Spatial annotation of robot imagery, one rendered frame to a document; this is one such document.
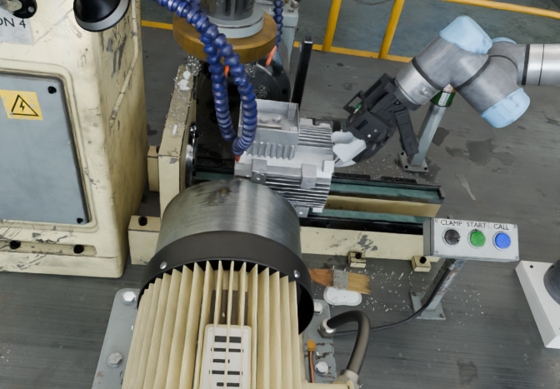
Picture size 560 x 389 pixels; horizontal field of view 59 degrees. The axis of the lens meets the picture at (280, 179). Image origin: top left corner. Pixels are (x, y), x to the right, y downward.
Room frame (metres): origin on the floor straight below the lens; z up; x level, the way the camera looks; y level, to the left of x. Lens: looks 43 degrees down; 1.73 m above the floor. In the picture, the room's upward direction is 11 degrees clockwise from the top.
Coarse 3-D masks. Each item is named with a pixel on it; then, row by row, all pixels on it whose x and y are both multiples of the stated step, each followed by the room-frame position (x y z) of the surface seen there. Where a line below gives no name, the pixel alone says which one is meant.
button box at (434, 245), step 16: (432, 224) 0.66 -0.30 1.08; (448, 224) 0.66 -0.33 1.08; (464, 224) 0.67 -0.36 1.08; (480, 224) 0.68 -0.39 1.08; (496, 224) 0.68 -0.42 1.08; (512, 224) 0.69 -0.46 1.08; (432, 240) 0.64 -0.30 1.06; (464, 240) 0.65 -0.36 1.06; (512, 240) 0.67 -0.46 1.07; (432, 256) 0.63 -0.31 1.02; (448, 256) 0.62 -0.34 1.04; (464, 256) 0.62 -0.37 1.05; (480, 256) 0.63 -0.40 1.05; (496, 256) 0.64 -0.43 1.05; (512, 256) 0.64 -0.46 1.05
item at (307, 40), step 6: (306, 36) 0.96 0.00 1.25; (300, 42) 0.96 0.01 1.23; (306, 42) 0.94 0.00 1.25; (312, 42) 0.94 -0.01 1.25; (300, 48) 0.94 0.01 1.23; (306, 48) 0.94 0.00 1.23; (300, 54) 0.96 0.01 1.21; (306, 54) 0.94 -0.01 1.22; (300, 60) 0.94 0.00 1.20; (306, 60) 0.94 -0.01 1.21; (300, 66) 0.94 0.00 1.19; (306, 66) 0.94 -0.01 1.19; (300, 72) 0.94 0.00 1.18; (306, 72) 0.94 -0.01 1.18; (300, 78) 0.94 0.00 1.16; (294, 84) 0.96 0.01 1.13; (300, 84) 0.94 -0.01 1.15; (294, 90) 0.95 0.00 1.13; (300, 90) 0.94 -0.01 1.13; (294, 96) 0.94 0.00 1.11; (300, 96) 0.94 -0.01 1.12; (294, 102) 0.94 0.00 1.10; (300, 102) 0.94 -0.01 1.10
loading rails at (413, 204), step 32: (352, 192) 0.88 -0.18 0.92; (384, 192) 0.90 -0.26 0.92; (416, 192) 0.92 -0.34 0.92; (320, 224) 0.76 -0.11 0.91; (352, 224) 0.77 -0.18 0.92; (384, 224) 0.78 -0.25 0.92; (416, 224) 0.80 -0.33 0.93; (352, 256) 0.76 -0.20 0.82; (384, 256) 0.79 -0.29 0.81; (416, 256) 0.80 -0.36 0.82
